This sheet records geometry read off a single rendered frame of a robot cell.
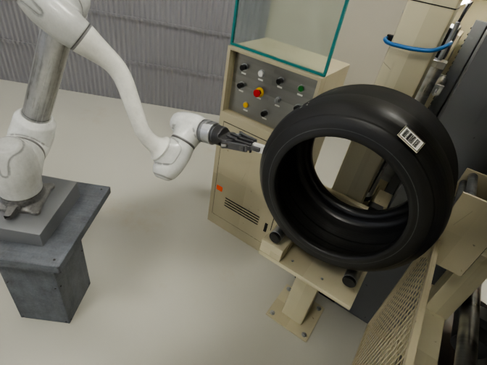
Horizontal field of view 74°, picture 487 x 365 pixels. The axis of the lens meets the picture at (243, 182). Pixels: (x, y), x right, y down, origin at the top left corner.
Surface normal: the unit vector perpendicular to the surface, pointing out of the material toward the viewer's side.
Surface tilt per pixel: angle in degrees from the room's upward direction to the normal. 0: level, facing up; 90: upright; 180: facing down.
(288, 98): 90
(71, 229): 0
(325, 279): 0
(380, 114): 42
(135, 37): 90
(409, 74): 90
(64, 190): 5
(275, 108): 90
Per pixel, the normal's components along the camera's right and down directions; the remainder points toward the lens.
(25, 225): 0.19, -0.74
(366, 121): -0.27, -0.30
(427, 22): -0.56, 0.43
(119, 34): -0.05, 0.59
